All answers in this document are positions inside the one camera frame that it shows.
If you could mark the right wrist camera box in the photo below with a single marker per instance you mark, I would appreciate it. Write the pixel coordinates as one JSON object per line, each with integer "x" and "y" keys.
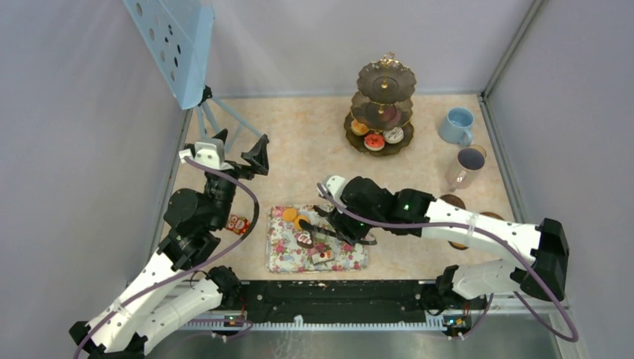
{"x": 334, "y": 185}

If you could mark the chocolate cake slice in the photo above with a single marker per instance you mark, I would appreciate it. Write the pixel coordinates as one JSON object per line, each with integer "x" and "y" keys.
{"x": 304, "y": 239}

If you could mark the orange macaron middle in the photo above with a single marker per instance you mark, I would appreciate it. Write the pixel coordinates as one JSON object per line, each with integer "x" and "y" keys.
{"x": 300, "y": 222}

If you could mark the dark brown round coaster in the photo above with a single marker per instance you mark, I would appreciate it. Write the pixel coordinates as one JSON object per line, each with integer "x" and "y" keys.
{"x": 453, "y": 200}

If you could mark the pink frosted donut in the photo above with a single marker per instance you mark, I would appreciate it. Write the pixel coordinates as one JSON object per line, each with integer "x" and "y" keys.
{"x": 390, "y": 116}

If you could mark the light blue mug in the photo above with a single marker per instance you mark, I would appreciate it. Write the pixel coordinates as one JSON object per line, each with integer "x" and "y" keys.
{"x": 456, "y": 128}

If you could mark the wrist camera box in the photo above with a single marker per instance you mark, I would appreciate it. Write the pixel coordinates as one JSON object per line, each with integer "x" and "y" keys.
{"x": 334, "y": 185}
{"x": 206, "y": 152}

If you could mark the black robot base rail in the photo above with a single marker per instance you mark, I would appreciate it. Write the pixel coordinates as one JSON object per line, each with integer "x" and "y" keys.
{"x": 346, "y": 301}

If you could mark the orange bun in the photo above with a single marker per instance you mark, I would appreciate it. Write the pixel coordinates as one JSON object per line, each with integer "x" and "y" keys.
{"x": 358, "y": 128}

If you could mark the orange macaron left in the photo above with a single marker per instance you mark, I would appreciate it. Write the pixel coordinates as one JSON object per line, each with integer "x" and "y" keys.
{"x": 289, "y": 214}

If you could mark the floral serving tray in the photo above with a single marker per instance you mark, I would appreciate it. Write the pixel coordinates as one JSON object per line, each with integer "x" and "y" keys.
{"x": 284, "y": 256}

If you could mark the brown wooden coaster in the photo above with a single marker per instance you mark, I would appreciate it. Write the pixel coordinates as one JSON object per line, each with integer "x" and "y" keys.
{"x": 492, "y": 215}

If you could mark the pink mug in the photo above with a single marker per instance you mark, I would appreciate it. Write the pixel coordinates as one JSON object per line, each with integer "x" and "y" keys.
{"x": 465, "y": 167}

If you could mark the red donut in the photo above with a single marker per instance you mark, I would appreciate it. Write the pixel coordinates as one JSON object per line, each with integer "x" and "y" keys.
{"x": 374, "y": 142}

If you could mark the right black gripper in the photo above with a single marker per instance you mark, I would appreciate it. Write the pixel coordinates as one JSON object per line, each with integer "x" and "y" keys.
{"x": 339, "y": 221}

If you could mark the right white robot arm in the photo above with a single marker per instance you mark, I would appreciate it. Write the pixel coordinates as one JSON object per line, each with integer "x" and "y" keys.
{"x": 531, "y": 258}

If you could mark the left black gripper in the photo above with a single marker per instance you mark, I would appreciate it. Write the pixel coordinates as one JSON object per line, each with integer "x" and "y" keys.
{"x": 259, "y": 157}

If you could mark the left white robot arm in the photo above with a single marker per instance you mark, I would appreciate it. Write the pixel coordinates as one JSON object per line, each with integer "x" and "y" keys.
{"x": 138, "y": 319}

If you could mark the red owl toy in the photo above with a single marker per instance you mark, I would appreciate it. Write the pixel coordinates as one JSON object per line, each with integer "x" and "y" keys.
{"x": 238, "y": 224}

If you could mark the white striped donut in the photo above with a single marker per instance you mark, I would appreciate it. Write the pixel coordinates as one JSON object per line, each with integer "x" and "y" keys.
{"x": 394, "y": 136}

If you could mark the blue perforated board stand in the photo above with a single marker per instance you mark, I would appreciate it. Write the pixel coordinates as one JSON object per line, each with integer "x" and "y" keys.
{"x": 178, "y": 35}

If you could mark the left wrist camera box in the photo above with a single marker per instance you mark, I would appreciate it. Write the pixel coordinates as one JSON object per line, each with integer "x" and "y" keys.
{"x": 206, "y": 152}

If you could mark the three-tier dark cake stand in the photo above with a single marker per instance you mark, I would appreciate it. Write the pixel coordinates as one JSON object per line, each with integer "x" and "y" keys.
{"x": 381, "y": 83}

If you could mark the green matcha cake slice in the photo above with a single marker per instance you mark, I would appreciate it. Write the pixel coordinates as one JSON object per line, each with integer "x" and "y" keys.
{"x": 320, "y": 238}

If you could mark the orange macaron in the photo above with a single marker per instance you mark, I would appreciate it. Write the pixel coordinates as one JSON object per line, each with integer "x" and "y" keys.
{"x": 289, "y": 214}
{"x": 300, "y": 222}

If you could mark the metal tongs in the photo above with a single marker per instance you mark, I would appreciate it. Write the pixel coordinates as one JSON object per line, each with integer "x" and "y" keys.
{"x": 343, "y": 228}

